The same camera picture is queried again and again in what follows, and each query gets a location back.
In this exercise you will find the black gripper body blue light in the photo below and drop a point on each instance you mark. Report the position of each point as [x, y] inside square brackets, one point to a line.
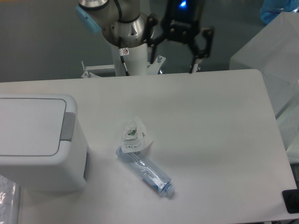
[181, 20]

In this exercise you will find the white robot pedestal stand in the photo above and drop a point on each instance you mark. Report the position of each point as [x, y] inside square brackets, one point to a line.
[133, 60]

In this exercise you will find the white push-lid trash can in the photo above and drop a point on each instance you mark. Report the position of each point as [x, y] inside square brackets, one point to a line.
[42, 144]

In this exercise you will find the black device at table edge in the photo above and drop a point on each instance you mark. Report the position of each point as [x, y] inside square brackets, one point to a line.
[291, 200]

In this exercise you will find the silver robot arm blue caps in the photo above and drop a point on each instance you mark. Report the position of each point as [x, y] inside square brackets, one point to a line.
[125, 26]

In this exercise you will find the translucent plastic storage box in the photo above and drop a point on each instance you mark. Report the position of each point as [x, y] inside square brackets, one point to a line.
[274, 51]

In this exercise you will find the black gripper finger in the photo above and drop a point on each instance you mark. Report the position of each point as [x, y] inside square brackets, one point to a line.
[199, 54]
[152, 43]

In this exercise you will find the blue plastic bag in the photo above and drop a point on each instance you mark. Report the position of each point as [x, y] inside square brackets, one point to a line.
[272, 8]

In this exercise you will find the clear plastic sheet bottom left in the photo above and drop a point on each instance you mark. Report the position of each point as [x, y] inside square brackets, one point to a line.
[9, 201]

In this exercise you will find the white plastic wrapper green print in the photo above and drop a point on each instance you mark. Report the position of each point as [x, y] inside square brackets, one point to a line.
[135, 137]

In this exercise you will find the clear crushed plastic bottle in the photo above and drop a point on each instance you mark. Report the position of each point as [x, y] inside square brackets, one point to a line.
[148, 172]

